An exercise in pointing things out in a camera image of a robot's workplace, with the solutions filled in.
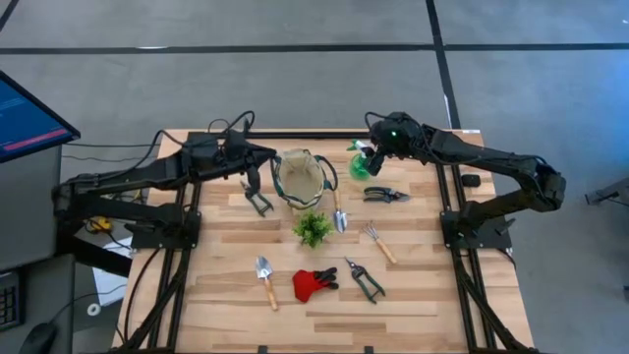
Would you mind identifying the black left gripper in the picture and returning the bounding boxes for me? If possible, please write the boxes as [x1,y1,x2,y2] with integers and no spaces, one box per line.
[225,128,278,197]

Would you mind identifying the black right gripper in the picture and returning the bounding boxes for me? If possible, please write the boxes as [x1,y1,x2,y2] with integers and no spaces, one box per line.
[366,111,424,177]

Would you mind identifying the green white spray bottle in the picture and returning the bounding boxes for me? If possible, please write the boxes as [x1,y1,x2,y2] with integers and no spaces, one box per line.
[346,139,373,182]

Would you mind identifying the dark green-handled pruner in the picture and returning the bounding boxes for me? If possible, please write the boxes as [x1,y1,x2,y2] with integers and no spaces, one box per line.
[239,180,275,218]

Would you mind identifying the black-handled pruning shears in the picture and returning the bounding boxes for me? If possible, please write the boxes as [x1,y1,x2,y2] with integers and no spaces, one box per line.
[362,185,412,205]

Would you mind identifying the beige green-trimmed gardening bag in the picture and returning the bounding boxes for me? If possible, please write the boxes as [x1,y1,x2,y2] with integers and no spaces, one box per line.
[268,147,340,211]

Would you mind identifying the narrow wooden-handled trowel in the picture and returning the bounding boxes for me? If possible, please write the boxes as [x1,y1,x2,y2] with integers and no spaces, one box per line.
[331,189,349,234]

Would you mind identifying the wooden-handled hand rake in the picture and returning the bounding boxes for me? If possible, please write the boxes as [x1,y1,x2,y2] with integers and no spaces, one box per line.
[362,220,398,266]

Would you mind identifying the wide wooden-handled trowel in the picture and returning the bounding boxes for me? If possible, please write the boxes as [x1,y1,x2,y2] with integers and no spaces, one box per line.
[254,255,279,313]

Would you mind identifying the green-handled garden snips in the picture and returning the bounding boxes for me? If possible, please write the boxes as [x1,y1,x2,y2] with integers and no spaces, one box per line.
[343,256,387,305]

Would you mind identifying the red black gardening glove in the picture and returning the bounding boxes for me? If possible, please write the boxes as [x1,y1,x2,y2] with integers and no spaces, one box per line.
[291,266,340,304]

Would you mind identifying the artificial plant in white pot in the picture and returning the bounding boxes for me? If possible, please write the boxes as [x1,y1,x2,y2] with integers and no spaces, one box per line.
[292,208,334,250]

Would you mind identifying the yellow power plug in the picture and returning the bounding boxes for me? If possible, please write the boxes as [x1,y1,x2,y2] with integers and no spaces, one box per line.
[87,215,114,233]

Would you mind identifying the white paper sheet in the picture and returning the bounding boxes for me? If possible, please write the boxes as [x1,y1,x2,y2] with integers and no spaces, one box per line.
[91,235,134,307]

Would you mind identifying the grey workstation desk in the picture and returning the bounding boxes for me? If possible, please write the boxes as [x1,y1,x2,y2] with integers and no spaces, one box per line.
[0,145,75,354]

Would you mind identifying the blue-screen computer monitor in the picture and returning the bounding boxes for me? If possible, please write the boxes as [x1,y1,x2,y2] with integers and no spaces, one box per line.
[0,70,82,164]

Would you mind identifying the dark stand foot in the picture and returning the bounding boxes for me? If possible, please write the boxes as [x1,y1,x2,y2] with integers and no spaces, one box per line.
[584,177,629,207]

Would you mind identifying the black computer mouse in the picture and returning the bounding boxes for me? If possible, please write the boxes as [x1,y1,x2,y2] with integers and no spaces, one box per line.
[19,322,58,354]

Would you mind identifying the black keyboard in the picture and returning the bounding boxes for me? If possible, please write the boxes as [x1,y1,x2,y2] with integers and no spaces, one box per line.
[0,268,24,331]

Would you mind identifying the black metal table frame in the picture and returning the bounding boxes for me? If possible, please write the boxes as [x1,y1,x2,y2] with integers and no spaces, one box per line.
[110,130,540,354]

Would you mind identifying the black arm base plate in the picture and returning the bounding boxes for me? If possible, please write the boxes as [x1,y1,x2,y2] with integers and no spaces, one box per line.
[440,209,513,251]
[125,209,202,251]

